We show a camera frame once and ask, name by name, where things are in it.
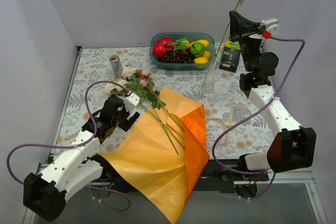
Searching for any orange paper bouquet wrap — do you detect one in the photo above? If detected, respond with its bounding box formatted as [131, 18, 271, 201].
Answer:
[101, 87, 209, 223]

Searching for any cream printed ribbon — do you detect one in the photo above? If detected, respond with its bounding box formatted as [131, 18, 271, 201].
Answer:
[59, 104, 249, 146]

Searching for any artificial flower bunch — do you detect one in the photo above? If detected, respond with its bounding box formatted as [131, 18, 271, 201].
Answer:
[104, 64, 185, 154]

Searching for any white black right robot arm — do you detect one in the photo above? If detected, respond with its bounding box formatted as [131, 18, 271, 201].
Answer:
[229, 10, 317, 181]

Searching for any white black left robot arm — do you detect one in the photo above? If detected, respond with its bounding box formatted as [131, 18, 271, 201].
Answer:
[23, 93, 140, 222]

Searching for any clear glass vase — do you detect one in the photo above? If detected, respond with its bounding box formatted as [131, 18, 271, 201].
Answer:
[202, 45, 222, 93]

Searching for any black green razor package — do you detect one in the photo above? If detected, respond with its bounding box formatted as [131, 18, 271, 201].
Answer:
[219, 41, 240, 73]

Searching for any yellow lemon top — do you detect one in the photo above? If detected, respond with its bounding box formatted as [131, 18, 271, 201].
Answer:
[190, 39, 209, 48]

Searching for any yellow lemon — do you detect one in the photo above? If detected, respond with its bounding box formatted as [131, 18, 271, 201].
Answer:
[194, 57, 209, 69]
[202, 50, 211, 59]
[190, 39, 209, 48]

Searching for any yellow lemon right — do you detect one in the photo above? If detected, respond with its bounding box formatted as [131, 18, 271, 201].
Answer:
[202, 50, 211, 59]

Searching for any silver drink can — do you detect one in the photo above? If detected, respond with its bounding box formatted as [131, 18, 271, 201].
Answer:
[109, 55, 122, 78]

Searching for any green lime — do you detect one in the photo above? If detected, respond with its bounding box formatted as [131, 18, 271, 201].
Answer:
[190, 41, 205, 57]

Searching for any yellow lemon front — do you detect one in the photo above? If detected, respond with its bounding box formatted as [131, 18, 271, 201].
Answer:
[194, 57, 209, 69]

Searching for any dark grape bunch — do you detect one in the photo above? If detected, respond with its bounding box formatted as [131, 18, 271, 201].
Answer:
[159, 48, 195, 63]

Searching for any blue plastic fruit container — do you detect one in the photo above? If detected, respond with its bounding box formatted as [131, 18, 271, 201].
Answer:
[150, 33, 216, 70]

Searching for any red dragon fruit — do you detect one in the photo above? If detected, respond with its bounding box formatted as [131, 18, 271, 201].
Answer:
[152, 37, 186, 58]

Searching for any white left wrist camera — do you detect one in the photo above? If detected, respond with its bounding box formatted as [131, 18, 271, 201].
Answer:
[123, 92, 140, 113]

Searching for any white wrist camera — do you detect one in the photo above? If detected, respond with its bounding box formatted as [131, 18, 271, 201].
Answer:
[123, 92, 140, 113]
[260, 18, 279, 39]

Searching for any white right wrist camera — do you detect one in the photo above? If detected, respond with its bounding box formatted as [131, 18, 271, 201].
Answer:
[260, 18, 279, 39]

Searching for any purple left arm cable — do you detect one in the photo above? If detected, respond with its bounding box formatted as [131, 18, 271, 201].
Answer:
[6, 80, 131, 212]

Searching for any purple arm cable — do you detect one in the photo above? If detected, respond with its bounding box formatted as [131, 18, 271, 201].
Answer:
[212, 36, 307, 200]
[6, 80, 131, 212]

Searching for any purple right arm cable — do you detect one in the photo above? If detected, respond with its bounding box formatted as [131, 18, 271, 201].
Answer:
[212, 36, 307, 200]

